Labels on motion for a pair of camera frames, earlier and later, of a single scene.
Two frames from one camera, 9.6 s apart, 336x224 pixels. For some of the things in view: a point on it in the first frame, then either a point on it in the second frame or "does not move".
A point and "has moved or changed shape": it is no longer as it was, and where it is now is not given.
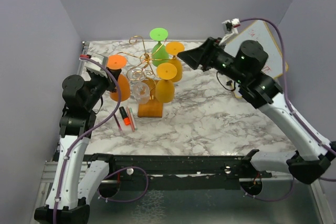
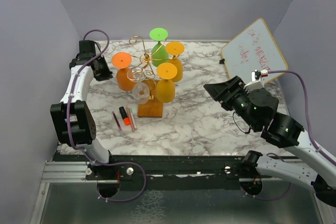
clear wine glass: [140, 91] does not move
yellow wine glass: [165, 88] does not move
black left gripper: [111, 84] → [107, 73]
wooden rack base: [153, 108] does not move
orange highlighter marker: [126, 119] does not move
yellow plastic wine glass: [174, 48] does not move
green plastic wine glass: [159, 55] does not move
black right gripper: [204, 54] → [224, 92]
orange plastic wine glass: [119, 62] has moved or changed shape
